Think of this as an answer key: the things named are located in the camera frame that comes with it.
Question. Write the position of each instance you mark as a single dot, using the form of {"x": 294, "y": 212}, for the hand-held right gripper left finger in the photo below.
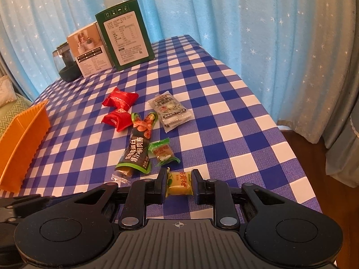
{"x": 162, "y": 186}

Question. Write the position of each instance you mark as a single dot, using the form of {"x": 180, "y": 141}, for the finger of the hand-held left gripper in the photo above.
{"x": 25, "y": 203}

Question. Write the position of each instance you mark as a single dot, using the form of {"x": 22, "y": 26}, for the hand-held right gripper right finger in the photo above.
{"x": 196, "y": 186}

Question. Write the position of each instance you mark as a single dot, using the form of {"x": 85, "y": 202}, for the yellow snack packet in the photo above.
{"x": 179, "y": 183}

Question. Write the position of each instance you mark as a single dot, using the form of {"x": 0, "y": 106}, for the small green snack packet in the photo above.
{"x": 162, "y": 152}

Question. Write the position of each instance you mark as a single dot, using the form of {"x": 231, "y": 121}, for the long dark sausage packet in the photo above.
{"x": 136, "y": 151}

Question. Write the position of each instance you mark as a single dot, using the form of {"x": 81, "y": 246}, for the orange plastic basket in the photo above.
{"x": 22, "y": 145}

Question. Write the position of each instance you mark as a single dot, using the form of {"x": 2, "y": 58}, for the orange and green snack packet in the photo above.
{"x": 143, "y": 124}

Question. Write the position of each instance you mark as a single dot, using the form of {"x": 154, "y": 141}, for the clear grey snack packet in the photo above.
{"x": 168, "y": 110}

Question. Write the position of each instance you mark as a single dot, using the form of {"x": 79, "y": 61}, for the red snack packet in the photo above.
{"x": 120, "y": 98}
{"x": 117, "y": 119}

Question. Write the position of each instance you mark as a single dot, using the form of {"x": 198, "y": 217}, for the blue checkered tablecloth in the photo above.
{"x": 224, "y": 117}

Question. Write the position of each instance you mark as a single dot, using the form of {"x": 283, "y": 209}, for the green zigzag sofa cover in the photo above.
{"x": 14, "y": 115}

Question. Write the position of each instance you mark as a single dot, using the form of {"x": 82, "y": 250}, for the white patterned pillow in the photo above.
{"x": 7, "y": 89}

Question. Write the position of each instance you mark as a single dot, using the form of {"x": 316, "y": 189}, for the dark glass jar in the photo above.
{"x": 63, "y": 61}

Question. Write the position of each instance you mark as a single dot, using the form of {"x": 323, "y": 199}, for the grey curtain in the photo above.
{"x": 345, "y": 145}

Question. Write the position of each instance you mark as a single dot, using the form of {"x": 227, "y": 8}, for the beige cardboard box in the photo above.
{"x": 84, "y": 53}

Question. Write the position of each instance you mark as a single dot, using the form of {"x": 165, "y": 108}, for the green cardboard box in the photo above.
{"x": 126, "y": 33}

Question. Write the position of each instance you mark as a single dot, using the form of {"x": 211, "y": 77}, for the blue star curtain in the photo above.
{"x": 252, "y": 19}

